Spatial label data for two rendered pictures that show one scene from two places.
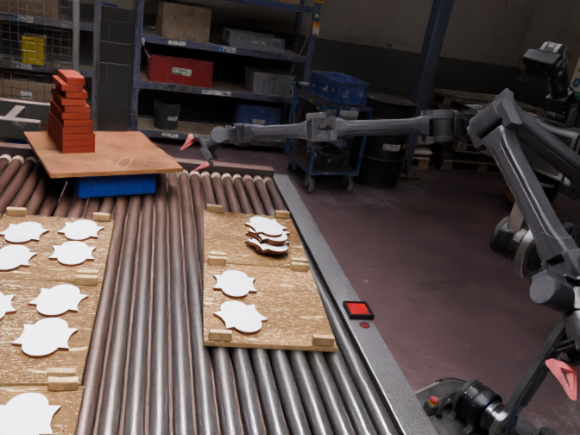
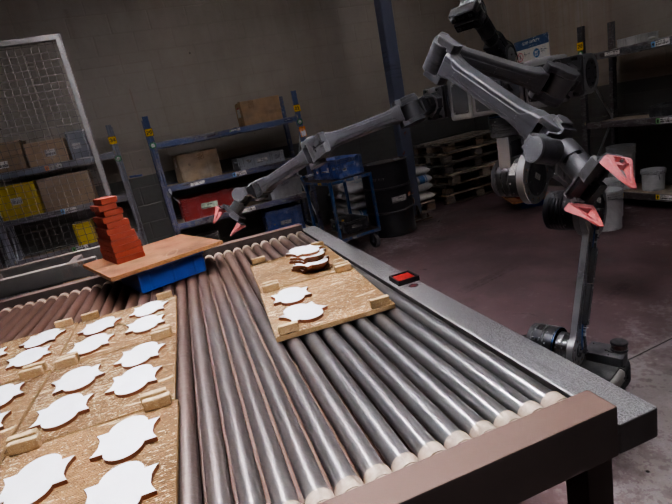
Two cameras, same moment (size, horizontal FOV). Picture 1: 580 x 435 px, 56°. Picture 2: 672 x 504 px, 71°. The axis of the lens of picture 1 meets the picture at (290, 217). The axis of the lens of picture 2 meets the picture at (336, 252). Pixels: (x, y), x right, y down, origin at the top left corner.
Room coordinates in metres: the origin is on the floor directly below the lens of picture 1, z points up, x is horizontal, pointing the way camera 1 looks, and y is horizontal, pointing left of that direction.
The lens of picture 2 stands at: (-0.05, -0.05, 1.46)
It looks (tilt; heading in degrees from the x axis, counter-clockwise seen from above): 15 degrees down; 0
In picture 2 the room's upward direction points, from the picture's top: 11 degrees counter-clockwise
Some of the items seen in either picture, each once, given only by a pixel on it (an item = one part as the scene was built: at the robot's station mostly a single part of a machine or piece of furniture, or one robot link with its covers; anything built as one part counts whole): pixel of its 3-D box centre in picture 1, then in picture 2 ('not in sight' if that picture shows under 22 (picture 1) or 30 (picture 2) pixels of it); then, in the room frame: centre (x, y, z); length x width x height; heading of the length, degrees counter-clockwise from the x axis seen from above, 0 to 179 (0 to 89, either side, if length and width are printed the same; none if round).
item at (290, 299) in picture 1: (263, 303); (321, 299); (1.37, 0.03, 0.93); 0.41 x 0.35 x 0.02; 12
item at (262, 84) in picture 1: (267, 81); (281, 187); (6.21, 0.51, 0.76); 0.50 x 0.36 x 0.24; 116
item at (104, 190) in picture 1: (107, 171); (161, 267); (2.08, 0.76, 0.97); 0.31 x 0.31 x 0.10; 37
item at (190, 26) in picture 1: (183, 21); (196, 165); (5.93, 1.44, 1.26); 0.49 x 0.38 x 0.34; 116
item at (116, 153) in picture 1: (101, 151); (151, 254); (2.13, 0.81, 1.03); 0.50 x 0.50 x 0.02; 37
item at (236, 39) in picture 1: (254, 40); (258, 160); (6.13, 0.72, 1.16); 0.60 x 0.40 x 0.15; 113
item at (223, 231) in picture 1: (252, 238); (297, 267); (1.78, 0.12, 0.93); 0.41 x 0.35 x 0.02; 13
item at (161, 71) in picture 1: (179, 68); (207, 203); (5.90, 1.43, 0.78); 0.66 x 0.45 x 0.28; 110
